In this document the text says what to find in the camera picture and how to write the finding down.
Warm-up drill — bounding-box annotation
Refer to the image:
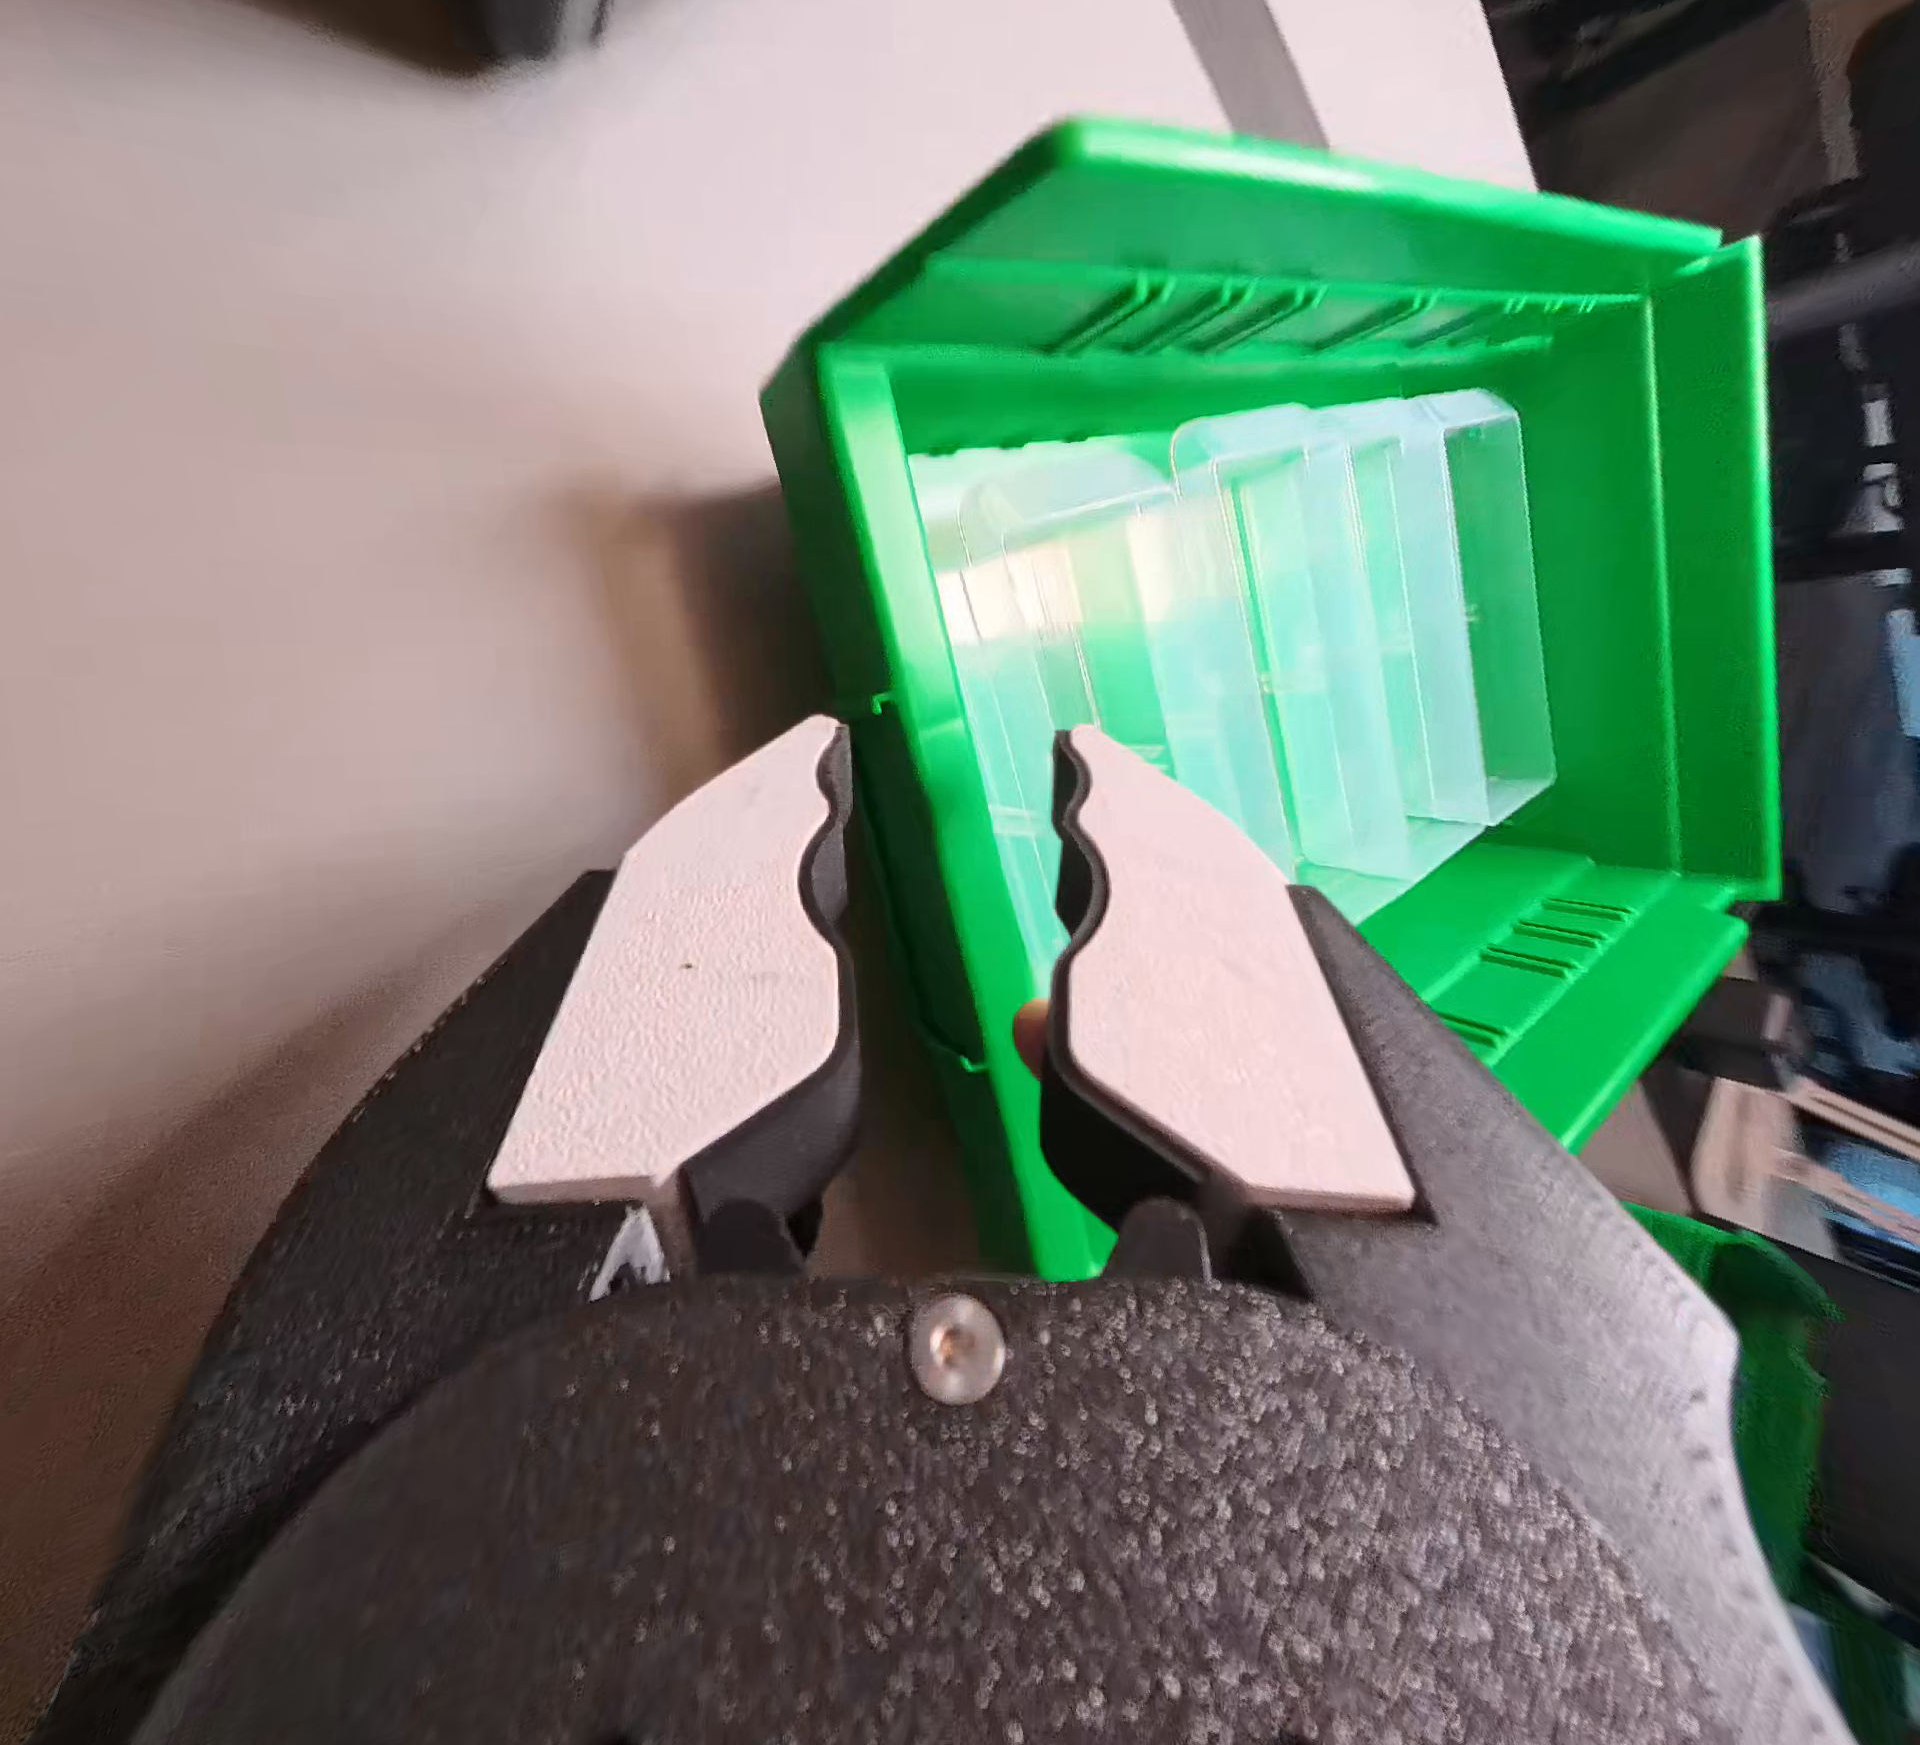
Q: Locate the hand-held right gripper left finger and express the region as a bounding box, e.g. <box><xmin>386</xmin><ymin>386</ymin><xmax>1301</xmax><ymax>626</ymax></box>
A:
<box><xmin>484</xmin><ymin>715</ymin><xmax>869</xmax><ymax>1257</ymax></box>

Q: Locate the grey desk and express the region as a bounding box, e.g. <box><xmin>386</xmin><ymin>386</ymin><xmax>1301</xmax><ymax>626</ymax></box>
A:
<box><xmin>0</xmin><ymin>0</ymin><xmax>1539</xmax><ymax>1344</ymax></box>

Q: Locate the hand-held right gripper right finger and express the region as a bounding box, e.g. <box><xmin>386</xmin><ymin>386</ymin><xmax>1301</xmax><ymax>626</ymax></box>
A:
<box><xmin>1039</xmin><ymin>722</ymin><xmax>1424</xmax><ymax>1243</ymax></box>

